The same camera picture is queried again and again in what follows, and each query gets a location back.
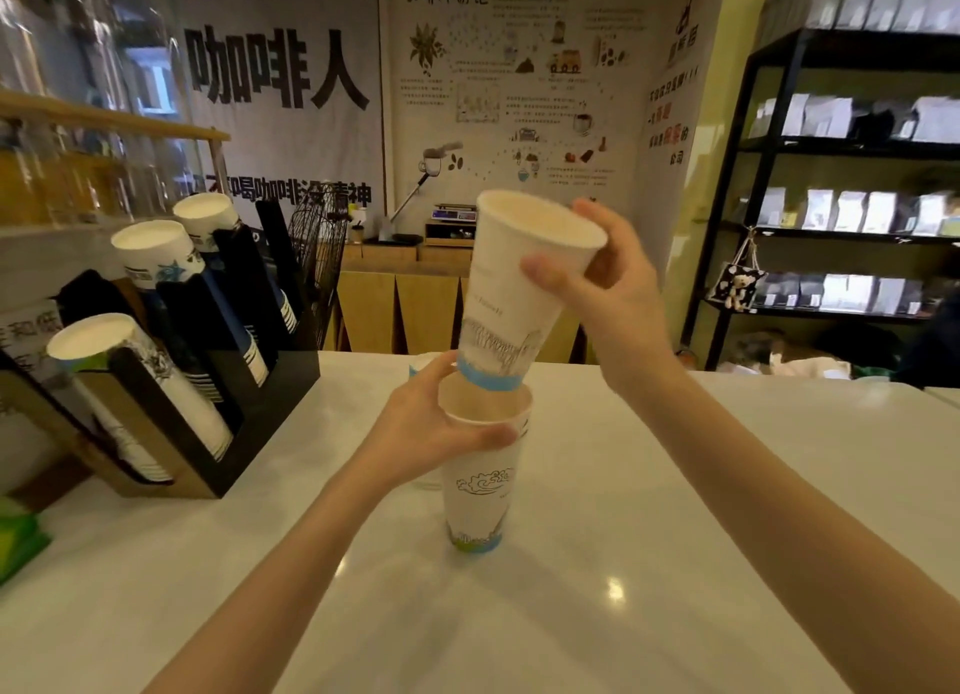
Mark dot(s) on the row of grey and black bags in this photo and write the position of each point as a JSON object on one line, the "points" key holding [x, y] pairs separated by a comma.
{"points": [[840, 293]]}

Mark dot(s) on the row of glass jars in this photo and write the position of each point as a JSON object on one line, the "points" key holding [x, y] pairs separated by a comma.
{"points": [[67, 63]]}

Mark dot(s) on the black cup holder rack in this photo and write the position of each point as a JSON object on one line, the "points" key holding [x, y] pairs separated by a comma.
{"points": [[255, 386]]}

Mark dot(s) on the row of white and black bags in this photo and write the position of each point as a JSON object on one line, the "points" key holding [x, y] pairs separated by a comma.
{"points": [[825, 118]]}

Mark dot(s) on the white paper cup building print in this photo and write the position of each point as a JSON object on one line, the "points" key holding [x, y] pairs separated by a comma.
{"points": [[506, 296]]}

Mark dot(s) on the wooden counter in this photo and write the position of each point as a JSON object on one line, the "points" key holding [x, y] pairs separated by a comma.
{"points": [[390, 303]]}

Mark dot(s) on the white paper sign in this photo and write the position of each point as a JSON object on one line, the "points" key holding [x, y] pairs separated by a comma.
{"points": [[30, 348]]}

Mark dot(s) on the person's right hand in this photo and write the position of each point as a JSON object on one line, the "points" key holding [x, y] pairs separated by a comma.
{"points": [[622, 311]]}

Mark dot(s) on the black metal shelf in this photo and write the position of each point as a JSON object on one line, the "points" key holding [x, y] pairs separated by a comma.
{"points": [[750, 160]]}

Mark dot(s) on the white paper cup cloud print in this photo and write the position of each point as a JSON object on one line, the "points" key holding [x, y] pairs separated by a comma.
{"points": [[480, 491]]}

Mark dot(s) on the person's left forearm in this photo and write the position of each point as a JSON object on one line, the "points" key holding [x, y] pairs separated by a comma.
{"points": [[277, 588]]}

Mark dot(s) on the illustrated wall poster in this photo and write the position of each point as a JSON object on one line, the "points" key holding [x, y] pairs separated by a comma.
{"points": [[517, 85]]}

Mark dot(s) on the spotted hanging pouch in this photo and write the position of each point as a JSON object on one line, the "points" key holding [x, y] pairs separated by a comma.
{"points": [[736, 287]]}

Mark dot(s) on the person's right thumb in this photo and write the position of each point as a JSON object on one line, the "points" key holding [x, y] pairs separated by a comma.
{"points": [[553, 275]]}

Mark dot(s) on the stack of medium paper cups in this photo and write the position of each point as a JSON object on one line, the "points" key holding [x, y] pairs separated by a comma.
{"points": [[161, 254]]}

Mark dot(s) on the green packet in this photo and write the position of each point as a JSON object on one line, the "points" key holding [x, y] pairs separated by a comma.
{"points": [[19, 540]]}

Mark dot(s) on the wall poster large black characters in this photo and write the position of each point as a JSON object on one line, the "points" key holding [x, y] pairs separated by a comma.
{"points": [[277, 78]]}

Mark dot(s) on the stack of small paper cups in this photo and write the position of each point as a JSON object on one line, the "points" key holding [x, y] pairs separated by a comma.
{"points": [[210, 217]]}

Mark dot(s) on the person's right forearm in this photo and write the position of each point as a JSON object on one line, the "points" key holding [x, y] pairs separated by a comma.
{"points": [[765, 506]]}

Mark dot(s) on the stack of large paper cups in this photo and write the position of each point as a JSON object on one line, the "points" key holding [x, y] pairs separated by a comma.
{"points": [[101, 341]]}

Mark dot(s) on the narrow wall poster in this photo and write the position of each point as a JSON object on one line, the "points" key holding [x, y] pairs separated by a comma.
{"points": [[675, 115]]}

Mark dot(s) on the person's left hand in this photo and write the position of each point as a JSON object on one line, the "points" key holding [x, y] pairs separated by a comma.
{"points": [[409, 431]]}

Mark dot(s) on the row of pale labelled bags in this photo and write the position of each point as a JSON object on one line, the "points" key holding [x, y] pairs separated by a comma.
{"points": [[847, 212]]}

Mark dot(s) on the wooden box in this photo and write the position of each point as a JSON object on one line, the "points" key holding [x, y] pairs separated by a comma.
{"points": [[448, 234]]}

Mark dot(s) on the person's left thumb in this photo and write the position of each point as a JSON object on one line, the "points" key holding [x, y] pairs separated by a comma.
{"points": [[484, 437]]}

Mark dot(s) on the wooden shelf board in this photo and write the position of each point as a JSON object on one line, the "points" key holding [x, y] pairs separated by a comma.
{"points": [[112, 119]]}

